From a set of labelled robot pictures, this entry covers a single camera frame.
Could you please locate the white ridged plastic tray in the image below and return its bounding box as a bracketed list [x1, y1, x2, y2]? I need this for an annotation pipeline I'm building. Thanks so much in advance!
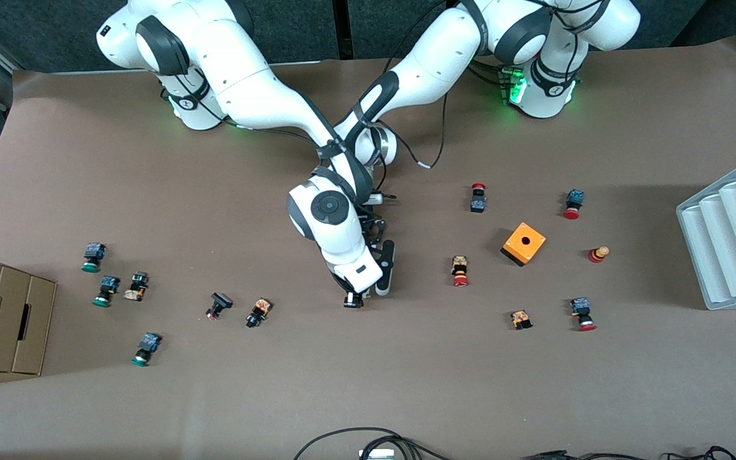
[676, 152, 736, 311]

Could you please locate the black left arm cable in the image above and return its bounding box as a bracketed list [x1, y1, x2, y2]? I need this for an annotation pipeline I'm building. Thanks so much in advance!
[368, 0, 464, 199]

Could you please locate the orange button enclosure box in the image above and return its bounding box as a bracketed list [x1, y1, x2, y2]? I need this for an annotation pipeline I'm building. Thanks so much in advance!
[501, 222, 546, 267]

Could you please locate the black red pushbutton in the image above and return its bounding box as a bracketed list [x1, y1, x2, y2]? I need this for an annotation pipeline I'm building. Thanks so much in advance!
[206, 292, 234, 321]

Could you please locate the green pushbutton blue contact block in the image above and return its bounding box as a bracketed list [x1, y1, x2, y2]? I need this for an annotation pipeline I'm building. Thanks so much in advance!
[82, 242, 107, 273]
[130, 332, 162, 367]
[93, 275, 121, 308]

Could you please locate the brown cardboard box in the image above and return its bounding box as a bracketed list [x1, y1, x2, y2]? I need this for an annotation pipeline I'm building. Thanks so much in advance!
[0, 250, 57, 376]

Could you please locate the black base cable bundle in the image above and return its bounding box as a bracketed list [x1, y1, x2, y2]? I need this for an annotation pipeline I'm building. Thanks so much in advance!
[469, 59, 510, 88]

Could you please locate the thin black cable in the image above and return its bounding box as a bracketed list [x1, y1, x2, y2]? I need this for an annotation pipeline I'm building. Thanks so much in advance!
[521, 445, 736, 460]

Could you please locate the brown paper table cover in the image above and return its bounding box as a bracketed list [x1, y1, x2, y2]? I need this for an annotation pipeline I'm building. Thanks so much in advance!
[0, 35, 736, 460]

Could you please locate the black cable loop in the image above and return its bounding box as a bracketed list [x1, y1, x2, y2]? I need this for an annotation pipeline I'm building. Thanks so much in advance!
[293, 427, 455, 460]

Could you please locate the black pushbutton orange contact block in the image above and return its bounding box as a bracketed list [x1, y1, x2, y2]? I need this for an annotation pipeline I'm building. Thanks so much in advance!
[245, 298, 272, 328]
[123, 272, 150, 302]

